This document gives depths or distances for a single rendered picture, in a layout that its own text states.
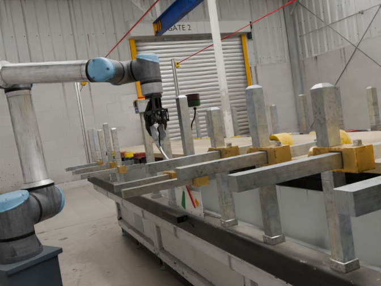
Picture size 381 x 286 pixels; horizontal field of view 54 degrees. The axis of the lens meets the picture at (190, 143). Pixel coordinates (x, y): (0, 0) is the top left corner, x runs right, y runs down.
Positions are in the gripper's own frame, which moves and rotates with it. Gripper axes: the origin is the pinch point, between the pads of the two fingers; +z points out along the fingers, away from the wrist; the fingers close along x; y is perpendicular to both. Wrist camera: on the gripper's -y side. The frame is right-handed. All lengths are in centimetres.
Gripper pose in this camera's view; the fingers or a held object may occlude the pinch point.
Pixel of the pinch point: (159, 143)
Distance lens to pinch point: 157.0
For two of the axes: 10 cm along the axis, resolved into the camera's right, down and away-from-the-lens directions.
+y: 4.1, -0.2, -9.1
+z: 1.5, 9.9, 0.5
